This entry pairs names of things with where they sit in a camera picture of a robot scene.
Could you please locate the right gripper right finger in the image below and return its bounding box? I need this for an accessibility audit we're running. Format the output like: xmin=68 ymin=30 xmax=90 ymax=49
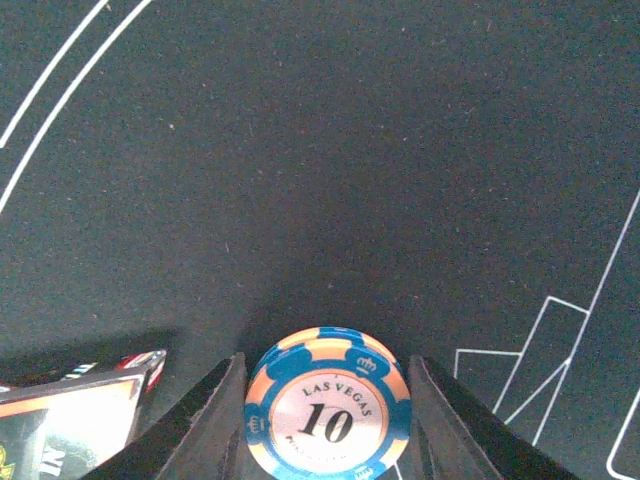
xmin=408 ymin=355 xmax=575 ymax=480

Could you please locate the red triangular dealer button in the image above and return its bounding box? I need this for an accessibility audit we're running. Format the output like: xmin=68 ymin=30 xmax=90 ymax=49
xmin=1 ymin=349 xmax=167 ymax=479

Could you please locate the blue chip number ten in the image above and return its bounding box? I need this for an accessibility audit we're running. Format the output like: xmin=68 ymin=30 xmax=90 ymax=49
xmin=244 ymin=326 xmax=412 ymax=479

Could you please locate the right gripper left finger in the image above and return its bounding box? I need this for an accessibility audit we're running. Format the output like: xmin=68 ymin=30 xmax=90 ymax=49
xmin=84 ymin=352 xmax=247 ymax=479

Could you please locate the round black poker mat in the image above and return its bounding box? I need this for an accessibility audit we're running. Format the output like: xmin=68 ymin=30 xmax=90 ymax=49
xmin=1 ymin=1 xmax=639 ymax=479

